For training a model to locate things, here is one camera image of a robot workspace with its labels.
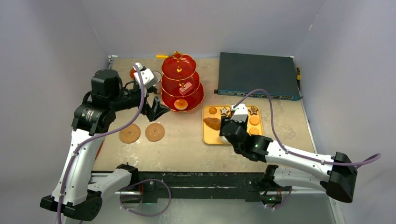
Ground yellow serving tray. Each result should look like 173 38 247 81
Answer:
202 105 264 145

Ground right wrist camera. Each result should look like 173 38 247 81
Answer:
230 103 248 123

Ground white enamel mug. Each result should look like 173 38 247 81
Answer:
152 70 163 89

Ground chocolate star cookie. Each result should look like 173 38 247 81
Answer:
248 106 259 116

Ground lower round biscuit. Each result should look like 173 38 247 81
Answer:
248 127 260 135

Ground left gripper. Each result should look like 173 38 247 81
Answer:
109 84 170 120

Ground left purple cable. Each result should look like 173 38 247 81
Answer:
56 64 171 224

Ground swirl butter cookie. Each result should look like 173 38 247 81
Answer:
208 107 217 115

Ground orange mug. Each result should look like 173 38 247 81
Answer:
129 69 135 80

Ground purple cable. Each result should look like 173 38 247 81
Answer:
232 89 382 211
56 64 171 224

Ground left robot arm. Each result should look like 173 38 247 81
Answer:
40 63 169 224

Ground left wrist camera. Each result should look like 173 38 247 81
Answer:
133 63 156 89

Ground upper round biscuit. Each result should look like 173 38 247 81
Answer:
249 116 260 126

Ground pink layered cake slice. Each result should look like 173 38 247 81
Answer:
179 82 193 96

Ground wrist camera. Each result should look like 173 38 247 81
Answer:
133 63 156 89
230 103 248 123

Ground yellow frosted donut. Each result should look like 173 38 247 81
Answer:
174 98 188 111

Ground black base frame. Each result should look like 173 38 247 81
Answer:
121 171 290 203

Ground dark network switch box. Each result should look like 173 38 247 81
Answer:
214 52 303 101

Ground white chocolate-drizzled donut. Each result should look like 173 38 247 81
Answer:
219 136 229 144

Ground brown bread pastry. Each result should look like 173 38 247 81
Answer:
203 117 221 131

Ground round biscuit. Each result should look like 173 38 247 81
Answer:
248 127 260 135
249 116 260 126

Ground red three-tier cake stand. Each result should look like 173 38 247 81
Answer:
161 51 205 112

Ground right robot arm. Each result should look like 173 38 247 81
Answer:
220 117 358 203

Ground white-iced star cookie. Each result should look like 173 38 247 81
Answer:
220 107 230 116

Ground yellow black tool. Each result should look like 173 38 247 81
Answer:
296 66 301 81

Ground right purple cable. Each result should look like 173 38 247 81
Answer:
232 89 382 211

